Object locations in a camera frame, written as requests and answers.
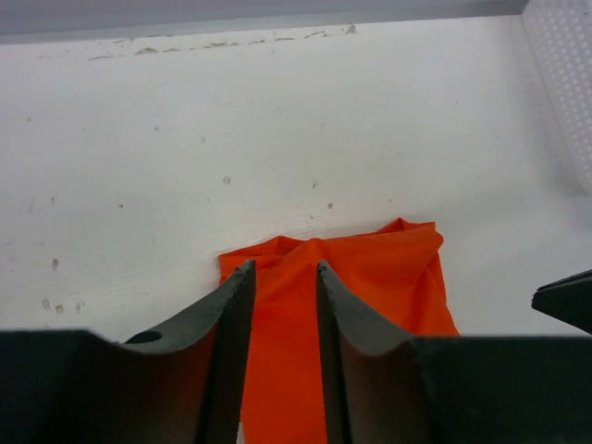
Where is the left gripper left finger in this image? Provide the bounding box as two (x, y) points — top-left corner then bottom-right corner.
(1, 262), (256, 443)

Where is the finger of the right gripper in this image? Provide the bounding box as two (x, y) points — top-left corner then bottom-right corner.
(531, 270), (592, 334)

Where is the white plastic basket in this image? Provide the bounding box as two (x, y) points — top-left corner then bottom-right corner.
(522, 1), (591, 192)

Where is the orange t shirt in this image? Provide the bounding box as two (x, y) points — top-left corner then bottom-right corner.
(218, 218), (459, 443)

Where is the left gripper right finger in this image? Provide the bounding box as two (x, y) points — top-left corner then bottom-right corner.
(316, 263), (591, 443)

